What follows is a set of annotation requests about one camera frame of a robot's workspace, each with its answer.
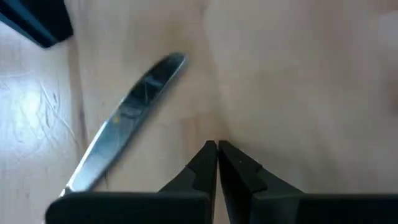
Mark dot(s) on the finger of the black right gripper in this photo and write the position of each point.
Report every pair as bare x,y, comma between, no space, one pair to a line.
34,18

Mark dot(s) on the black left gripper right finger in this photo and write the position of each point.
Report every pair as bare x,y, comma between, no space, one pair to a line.
245,189

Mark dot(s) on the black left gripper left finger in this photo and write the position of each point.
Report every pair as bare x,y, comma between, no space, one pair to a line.
199,177

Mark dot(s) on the silver table knife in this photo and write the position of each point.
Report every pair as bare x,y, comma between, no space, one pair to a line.
136,99

